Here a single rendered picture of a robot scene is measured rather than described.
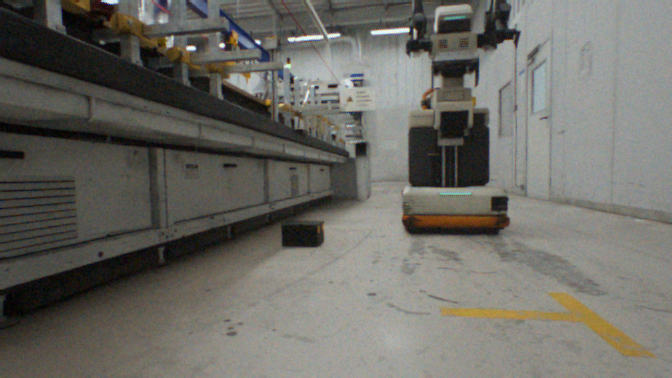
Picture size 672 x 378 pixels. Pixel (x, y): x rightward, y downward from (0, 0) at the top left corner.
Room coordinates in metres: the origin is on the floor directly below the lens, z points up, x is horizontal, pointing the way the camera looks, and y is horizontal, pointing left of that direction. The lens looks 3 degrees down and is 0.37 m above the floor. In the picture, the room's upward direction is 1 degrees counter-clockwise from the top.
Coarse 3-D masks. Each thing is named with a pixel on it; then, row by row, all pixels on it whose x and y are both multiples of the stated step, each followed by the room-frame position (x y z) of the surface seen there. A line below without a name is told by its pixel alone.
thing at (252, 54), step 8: (192, 56) 1.34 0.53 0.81; (200, 56) 1.34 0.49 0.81; (208, 56) 1.33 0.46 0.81; (216, 56) 1.33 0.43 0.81; (224, 56) 1.32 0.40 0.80; (232, 56) 1.32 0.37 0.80; (240, 56) 1.31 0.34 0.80; (248, 56) 1.31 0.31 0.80; (256, 56) 1.30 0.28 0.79; (152, 64) 1.37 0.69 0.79; (160, 64) 1.37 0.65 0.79; (168, 64) 1.36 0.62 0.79
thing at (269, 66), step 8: (240, 64) 1.58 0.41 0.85; (248, 64) 1.57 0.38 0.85; (256, 64) 1.56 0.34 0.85; (264, 64) 1.56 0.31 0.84; (272, 64) 1.55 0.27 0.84; (280, 64) 1.55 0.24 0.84; (192, 72) 1.61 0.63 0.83; (200, 72) 1.61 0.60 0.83; (224, 72) 1.59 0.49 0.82; (232, 72) 1.59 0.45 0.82; (240, 72) 1.59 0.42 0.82; (248, 72) 1.59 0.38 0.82
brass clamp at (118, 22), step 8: (112, 16) 1.04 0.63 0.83; (120, 16) 1.03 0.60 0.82; (128, 16) 1.05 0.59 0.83; (112, 24) 1.04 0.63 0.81; (120, 24) 1.03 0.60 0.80; (128, 24) 1.04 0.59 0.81; (136, 24) 1.07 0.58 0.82; (144, 24) 1.11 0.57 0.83; (120, 32) 1.05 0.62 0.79; (128, 32) 1.05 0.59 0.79; (136, 32) 1.07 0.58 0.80; (144, 40) 1.11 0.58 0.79; (152, 40) 1.14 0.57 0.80
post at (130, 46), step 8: (120, 0) 1.06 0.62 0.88; (128, 0) 1.06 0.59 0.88; (136, 0) 1.09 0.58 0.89; (120, 8) 1.06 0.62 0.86; (128, 8) 1.06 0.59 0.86; (136, 8) 1.08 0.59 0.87; (136, 16) 1.08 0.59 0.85; (128, 40) 1.06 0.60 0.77; (136, 40) 1.08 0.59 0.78; (120, 48) 1.06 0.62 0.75; (128, 48) 1.06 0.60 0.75; (136, 48) 1.08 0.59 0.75; (128, 56) 1.06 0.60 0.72; (136, 56) 1.08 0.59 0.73
